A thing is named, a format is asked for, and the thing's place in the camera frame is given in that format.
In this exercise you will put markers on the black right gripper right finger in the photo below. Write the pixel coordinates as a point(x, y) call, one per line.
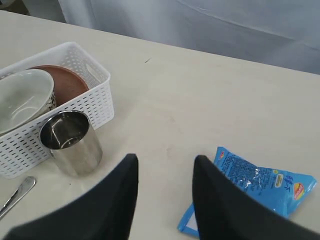
point(224, 212)

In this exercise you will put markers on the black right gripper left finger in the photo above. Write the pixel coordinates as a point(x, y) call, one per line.
point(103, 213)

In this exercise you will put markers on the blue chips bag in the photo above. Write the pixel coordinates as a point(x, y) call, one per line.
point(277, 190)

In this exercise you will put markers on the silver metal spoon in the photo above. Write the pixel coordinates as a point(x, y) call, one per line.
point(27, 184)

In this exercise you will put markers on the stainless steel cup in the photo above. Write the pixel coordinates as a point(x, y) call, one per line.
point(70, 139)

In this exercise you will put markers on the white woven plastic basket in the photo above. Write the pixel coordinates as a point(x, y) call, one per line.
point(20, 149)

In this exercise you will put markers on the brown round plate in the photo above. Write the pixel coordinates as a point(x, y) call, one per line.
point(67, 84)

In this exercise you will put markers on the white ceramic bowl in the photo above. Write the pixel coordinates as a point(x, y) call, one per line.
point(24, 96)

